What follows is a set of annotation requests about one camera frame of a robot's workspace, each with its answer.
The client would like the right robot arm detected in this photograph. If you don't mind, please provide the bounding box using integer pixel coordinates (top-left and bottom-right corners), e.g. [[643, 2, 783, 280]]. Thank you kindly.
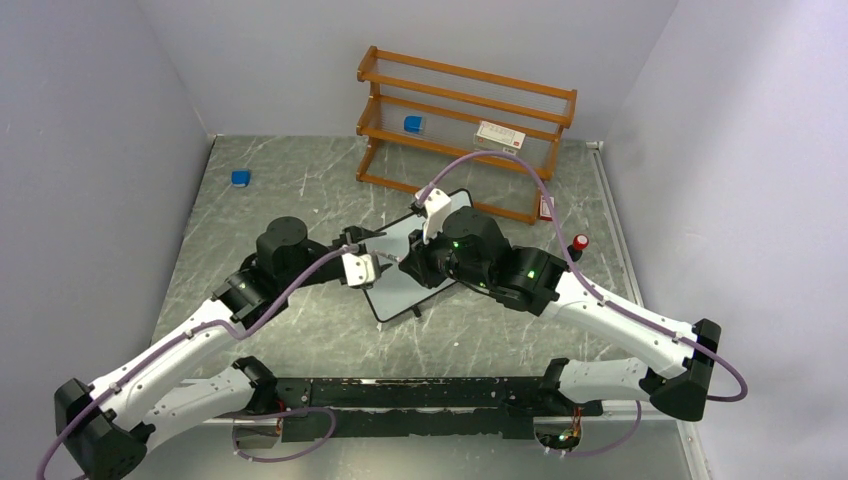
[[399, 207, 721, 422]]

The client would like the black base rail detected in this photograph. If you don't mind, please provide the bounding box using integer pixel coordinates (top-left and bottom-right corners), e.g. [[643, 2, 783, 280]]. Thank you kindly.
[[274, 376, 603, 442]]

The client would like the small red white box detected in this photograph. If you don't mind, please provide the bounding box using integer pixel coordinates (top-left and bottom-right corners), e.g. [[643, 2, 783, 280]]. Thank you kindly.
[[539, 195, 555, 222]]

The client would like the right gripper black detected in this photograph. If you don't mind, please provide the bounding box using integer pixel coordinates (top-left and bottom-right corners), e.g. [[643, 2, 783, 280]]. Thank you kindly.
[[400, 218, 492, 289]]

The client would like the blue eraser on rack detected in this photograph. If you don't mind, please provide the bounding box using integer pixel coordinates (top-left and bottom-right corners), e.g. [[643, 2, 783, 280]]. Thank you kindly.
[[403, 115, 425, 134]]

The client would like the wooden two-tier rack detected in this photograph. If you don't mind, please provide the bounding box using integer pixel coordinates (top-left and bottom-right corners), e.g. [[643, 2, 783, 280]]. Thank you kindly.
[[355, 46, 577, 193]]

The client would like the aluminium frame rail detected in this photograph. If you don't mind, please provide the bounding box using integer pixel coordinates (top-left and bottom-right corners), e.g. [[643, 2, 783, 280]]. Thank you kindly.
[[89, 140, 713, 480]]

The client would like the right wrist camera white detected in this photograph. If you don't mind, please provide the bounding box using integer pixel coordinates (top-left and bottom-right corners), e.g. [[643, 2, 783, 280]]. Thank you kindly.
[[414, 185, 452, 244]]

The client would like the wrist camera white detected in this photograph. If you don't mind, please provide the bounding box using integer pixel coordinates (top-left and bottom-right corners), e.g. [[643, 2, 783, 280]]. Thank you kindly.
[[341, 253, 381, 288], [414, 185, 452, 244]]

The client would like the white red box on rack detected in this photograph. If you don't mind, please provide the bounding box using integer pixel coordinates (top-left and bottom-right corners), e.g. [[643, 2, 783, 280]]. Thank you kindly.
[[473, 120, 526, 155]]

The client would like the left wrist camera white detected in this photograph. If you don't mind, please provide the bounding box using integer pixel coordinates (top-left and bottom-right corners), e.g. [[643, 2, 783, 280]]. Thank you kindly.
[[341, 253, 381, 288]]

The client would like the blue eraser on table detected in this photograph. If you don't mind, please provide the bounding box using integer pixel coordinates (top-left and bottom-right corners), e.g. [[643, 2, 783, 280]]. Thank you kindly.
[[230, 169, 252, 188]]

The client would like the red emergency stop button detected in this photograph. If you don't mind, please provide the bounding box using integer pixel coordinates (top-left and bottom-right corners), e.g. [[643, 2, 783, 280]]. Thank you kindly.
[[567, 234, 590, 262]]

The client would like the red whiteboard marker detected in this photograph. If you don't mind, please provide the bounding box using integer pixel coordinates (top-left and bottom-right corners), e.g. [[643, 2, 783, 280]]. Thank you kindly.
[[373, 250, 403, 263]]

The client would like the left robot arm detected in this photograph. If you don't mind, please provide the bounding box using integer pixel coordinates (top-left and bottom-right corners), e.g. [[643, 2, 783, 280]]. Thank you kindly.
[[36, 216, 381, 479]]

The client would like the whiteboard with black frame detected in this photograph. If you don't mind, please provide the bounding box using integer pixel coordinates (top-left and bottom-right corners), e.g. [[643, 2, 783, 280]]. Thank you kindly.
[[364, 212, 455, 324]]

